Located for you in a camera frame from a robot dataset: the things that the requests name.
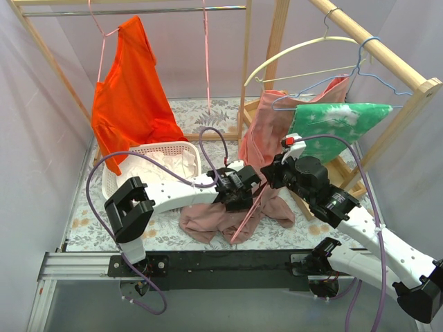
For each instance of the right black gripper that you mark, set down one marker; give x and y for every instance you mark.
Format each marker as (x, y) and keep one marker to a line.
(274, 171)

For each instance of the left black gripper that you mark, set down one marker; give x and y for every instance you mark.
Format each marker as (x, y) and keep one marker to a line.
(250, 176)

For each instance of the pink wire hanger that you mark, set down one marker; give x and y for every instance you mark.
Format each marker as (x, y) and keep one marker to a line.
(249, 213)

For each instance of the dusty pink t shirt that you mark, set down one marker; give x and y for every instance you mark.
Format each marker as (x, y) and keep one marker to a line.
(203, 221)

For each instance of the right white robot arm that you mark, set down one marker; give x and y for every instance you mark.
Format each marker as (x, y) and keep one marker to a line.
(411, 277)

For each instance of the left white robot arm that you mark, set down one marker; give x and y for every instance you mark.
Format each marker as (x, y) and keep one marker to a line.
(131, 207)

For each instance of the salmon pink shirt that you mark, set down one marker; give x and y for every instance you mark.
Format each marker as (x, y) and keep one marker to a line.
(273, 118)

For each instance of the green tie dye shirt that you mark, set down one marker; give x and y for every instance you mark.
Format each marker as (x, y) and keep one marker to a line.
(347, 121)

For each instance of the cream plastic hanger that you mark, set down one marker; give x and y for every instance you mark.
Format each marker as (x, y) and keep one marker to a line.
(273, 59)

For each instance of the pink hanger seen edge on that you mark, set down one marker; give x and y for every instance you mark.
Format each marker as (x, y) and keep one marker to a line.
(206, 56)

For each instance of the orange t shirt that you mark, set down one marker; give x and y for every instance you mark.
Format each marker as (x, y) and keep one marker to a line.
(130, 107)

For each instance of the pink hanger holding orange shirt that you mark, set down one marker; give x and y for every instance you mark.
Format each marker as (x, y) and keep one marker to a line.
(104, 39)

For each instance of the floral table mat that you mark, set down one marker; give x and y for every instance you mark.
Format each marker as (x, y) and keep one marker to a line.
(85, 233)

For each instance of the white plastic laundry basket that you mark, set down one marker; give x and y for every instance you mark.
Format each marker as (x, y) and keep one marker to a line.
(180, 157)

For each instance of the black base bar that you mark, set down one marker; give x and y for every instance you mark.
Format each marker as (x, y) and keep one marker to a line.
(232, 269)

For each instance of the left wooden clothes rack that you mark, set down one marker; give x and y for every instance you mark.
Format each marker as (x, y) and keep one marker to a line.
(24, 18)

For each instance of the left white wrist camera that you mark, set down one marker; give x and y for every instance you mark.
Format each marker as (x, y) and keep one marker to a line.
(234, 166)

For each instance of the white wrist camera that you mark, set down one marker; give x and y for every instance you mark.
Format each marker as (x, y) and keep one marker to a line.
(292, 147)
(234, 166)

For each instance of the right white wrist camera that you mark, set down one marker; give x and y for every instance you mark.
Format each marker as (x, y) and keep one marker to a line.
(292, 147)

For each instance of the blue wire hanger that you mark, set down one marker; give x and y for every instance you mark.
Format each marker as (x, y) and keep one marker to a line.
(355, 70)

